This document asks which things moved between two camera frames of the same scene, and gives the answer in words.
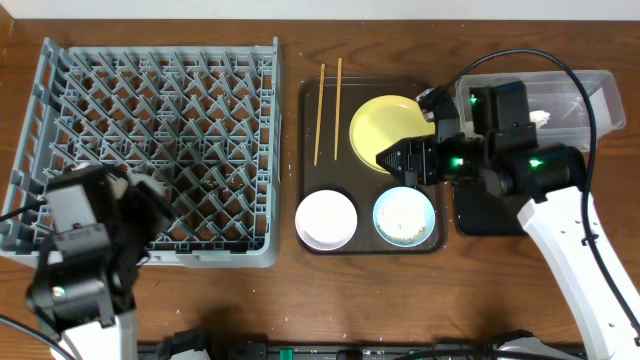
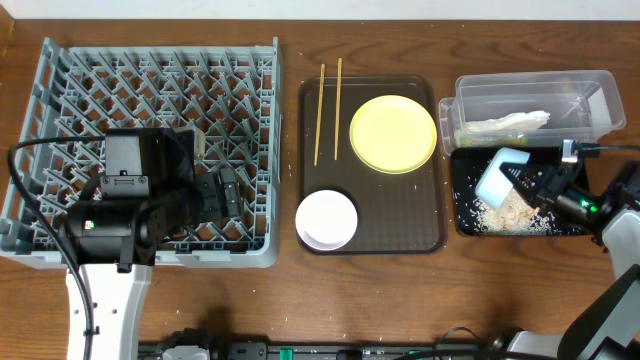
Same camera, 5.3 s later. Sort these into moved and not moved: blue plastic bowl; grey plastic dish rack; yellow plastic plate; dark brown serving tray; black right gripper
Moved: blue plastic bowl; black right gripper
Not moved: grey plastic dish rack; dark brown serving tray; yellow plastic plate
